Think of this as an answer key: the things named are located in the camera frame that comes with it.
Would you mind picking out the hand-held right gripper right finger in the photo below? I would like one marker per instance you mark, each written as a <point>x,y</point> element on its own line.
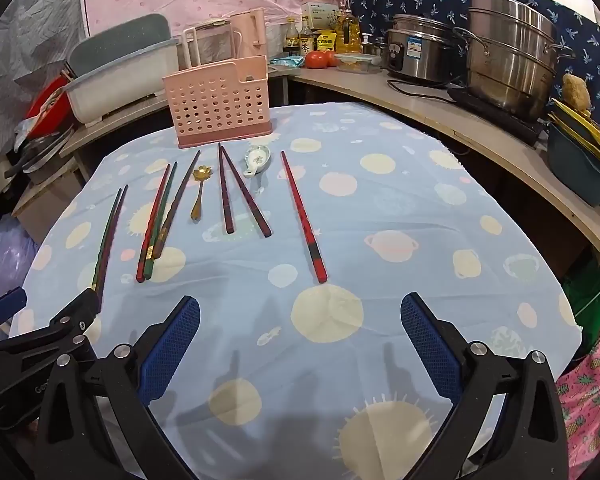
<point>430,350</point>

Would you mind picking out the white and green carton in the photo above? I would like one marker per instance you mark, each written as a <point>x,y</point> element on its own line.
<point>320,15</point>

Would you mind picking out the red plastic basin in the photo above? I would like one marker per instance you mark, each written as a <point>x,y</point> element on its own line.
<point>47,102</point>

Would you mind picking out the brown chopstick with gold band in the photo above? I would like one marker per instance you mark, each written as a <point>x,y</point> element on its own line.
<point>180,195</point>

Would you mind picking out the small steel pot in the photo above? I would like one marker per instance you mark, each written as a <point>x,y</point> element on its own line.
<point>380,50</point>

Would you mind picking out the pink electric kettle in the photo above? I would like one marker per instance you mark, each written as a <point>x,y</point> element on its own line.
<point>250,30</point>

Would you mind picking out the white ceramic spoon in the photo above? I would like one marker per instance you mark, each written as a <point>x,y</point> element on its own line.
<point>256,157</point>

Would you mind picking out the glass food container with lid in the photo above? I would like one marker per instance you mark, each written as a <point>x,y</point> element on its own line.
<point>357,63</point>

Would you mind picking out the green plastic bag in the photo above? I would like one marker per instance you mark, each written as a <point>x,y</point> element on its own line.
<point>590,300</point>

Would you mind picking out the dark wok pan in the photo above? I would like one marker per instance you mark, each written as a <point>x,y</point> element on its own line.
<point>40,152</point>

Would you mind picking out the teal plastic basin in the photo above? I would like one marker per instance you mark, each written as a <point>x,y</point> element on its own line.
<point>575,170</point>

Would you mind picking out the pink perforated utensil holder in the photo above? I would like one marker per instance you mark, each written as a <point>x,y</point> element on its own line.
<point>215,105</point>

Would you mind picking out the beige corner counter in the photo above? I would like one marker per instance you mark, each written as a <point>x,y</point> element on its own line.
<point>430,110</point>

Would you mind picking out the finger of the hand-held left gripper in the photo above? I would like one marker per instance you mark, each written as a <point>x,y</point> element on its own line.
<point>75,312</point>
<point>7,304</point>

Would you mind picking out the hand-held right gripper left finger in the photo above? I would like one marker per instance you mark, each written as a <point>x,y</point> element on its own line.
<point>172,350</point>

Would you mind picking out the black induction cooker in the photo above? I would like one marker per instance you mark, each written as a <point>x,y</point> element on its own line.
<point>500,115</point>

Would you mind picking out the blue wet wipes packet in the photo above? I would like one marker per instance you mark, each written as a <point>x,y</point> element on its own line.
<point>287,63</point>

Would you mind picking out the large steel steamer pot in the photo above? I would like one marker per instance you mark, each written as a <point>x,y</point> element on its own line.
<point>515,55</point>

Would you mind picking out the tan loofah sponge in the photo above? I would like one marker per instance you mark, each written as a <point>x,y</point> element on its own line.
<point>576,91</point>

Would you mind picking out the blue planet print tablecloth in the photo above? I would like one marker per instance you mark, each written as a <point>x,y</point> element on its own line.
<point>330,210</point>

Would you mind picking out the white pump bottle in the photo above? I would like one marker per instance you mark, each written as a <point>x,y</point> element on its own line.
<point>366,45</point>

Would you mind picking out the glass electric kettle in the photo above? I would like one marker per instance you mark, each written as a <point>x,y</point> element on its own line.
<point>215,42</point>

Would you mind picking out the red tomato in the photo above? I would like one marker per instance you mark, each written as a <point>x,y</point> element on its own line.
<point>333,59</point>
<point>316,60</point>

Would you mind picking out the purple plastic bag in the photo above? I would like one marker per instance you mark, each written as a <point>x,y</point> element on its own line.
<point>5,255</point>

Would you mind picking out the grey striped cloth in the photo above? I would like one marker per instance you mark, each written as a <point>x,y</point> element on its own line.
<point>25,45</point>

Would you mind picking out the cooking oil bottle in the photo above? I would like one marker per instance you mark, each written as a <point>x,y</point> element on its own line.
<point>349,32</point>

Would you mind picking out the steel rice cooker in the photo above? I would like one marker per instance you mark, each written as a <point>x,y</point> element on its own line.
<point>420,55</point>

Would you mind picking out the yellow seasoning packet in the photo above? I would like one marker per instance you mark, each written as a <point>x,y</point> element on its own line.
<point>326,42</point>

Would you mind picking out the pink pineapple print cloth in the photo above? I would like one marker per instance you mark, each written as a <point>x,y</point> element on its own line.
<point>590,400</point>

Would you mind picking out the gold flower spoon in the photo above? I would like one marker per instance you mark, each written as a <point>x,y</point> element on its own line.
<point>198,175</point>

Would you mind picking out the white dish drainer teal lid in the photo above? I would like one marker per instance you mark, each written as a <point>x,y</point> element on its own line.
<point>120,85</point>

